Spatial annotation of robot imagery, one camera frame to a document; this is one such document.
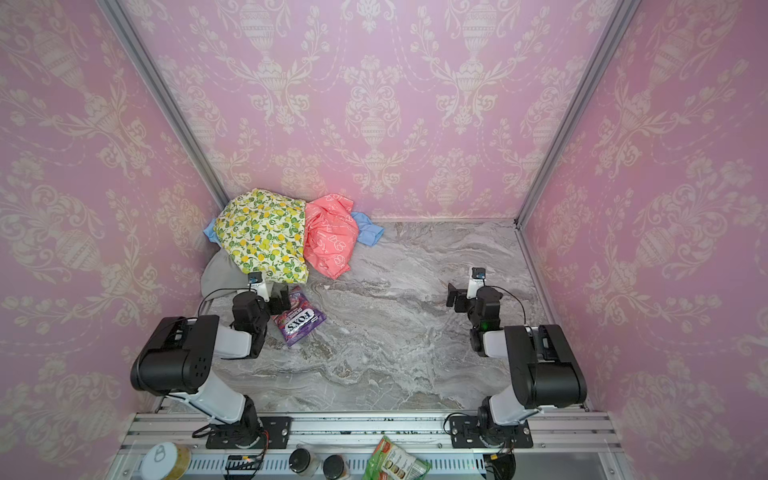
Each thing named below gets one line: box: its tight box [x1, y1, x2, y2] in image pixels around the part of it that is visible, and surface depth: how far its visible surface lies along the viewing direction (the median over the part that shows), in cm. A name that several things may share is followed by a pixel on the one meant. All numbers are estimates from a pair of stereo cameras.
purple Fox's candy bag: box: [272, 286, 327, 347], surface depth 94 cm
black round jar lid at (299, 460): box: [289, 448, 311, 473], surface depth 64 cm
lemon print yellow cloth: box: [213, 188, 308, 284], surface depth 102 cm
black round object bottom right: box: [483, 453, 517, 480], surface depth 73 cm
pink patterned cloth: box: [304, 194, 358, 280], surface depth 111 cm
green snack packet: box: [362, 436, 432, 480], surface depth 69 cm
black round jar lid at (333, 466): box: [322, 454, 344, 480], surface depth 65 cm
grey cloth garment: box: [200, 248, 249, 300], surface depth 104 cm
